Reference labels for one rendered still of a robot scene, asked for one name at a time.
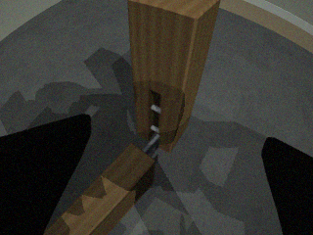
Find wooden side rail with metal hooks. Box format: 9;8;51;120
43;134;159;235

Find brown wooden post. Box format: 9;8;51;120
128;0;220;153

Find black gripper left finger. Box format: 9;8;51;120
0;115;91;235

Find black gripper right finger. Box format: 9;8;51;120
261;137;313;235

